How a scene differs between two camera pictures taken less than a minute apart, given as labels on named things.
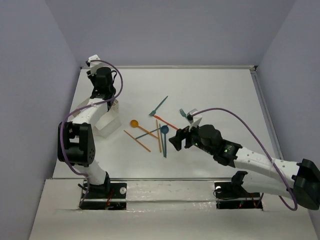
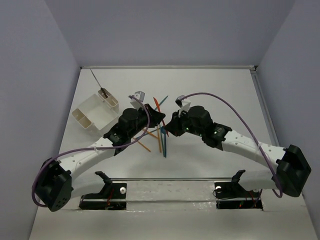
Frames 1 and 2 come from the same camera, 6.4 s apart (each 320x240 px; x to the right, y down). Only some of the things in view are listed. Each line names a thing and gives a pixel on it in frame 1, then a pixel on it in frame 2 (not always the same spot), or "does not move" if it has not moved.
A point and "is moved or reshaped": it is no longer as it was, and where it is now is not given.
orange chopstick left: x=136 y=139 does not move
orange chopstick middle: x=157 y=130 does not move
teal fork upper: x=154 y=111 does not move
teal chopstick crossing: x=148 y=133 does not move
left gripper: x=92 y=75 → x=150 y=115
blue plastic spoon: x=164 y=129 does not move
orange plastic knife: x=175 y=128 is moved or reshaped
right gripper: x=181 y=134 → x=173 y=126
